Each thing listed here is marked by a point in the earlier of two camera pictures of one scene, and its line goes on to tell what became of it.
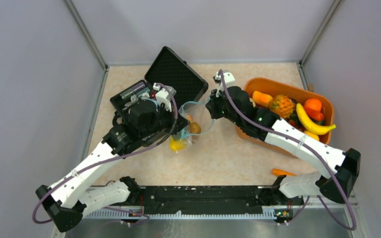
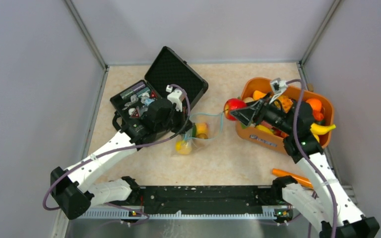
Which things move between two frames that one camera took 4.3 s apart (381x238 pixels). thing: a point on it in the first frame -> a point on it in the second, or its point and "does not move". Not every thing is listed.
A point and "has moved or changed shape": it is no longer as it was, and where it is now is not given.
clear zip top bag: x=199 y=116 has moved or changed shape
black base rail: x=198 y=200 does not move
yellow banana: x=311 y=127 does not move
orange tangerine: x=313 y=103 does not move
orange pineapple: x=283 y=106 does not move
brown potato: x=195 y=128 -> x=202 y=136
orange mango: x=262 y=99 does not move
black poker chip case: x=170 y=82 does not move
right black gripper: x=214 y=100 -> x=246 y=115
